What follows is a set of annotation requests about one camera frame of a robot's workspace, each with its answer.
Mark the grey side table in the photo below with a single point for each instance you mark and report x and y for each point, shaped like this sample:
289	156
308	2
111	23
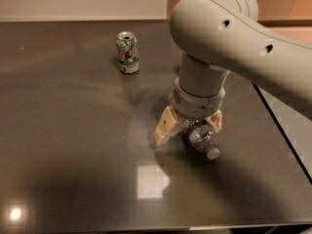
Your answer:
295	128

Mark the clear plastic water bottle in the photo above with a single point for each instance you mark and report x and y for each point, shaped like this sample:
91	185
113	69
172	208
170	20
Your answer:
202	136

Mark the white green soda can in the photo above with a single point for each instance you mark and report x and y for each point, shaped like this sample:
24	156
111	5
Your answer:
127	52

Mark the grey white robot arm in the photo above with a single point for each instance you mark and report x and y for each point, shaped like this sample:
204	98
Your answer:
221	36

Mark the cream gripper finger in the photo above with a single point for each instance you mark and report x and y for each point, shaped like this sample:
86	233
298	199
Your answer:
215	120
169	125

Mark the grey robot gripper body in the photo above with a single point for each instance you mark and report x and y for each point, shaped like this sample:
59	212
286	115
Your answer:
196	106

